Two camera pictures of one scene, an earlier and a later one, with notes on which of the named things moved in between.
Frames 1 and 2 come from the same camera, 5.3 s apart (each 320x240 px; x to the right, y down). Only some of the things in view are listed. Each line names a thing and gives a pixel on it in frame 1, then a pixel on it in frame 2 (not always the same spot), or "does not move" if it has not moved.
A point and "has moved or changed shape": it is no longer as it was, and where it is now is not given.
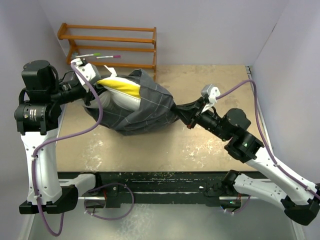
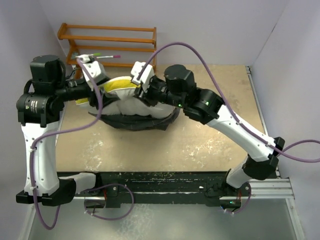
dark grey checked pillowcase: (156, 108) has moved or changed shape
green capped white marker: (95, 54) does not move
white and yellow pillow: (120, 92) has moved or changed shape
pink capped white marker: (114, 56) does not move
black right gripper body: (206, 118) → (157, 91)
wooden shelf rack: (73, 48) does not move
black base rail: (161, 187) does not move
